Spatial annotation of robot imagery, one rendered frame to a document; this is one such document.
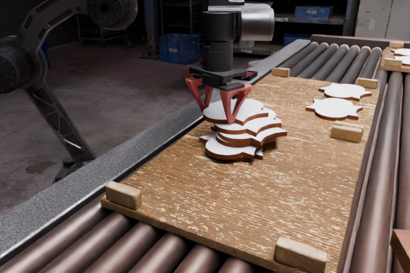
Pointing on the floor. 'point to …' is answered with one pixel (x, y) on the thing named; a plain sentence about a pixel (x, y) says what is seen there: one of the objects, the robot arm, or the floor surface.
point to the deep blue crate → (179, 48)
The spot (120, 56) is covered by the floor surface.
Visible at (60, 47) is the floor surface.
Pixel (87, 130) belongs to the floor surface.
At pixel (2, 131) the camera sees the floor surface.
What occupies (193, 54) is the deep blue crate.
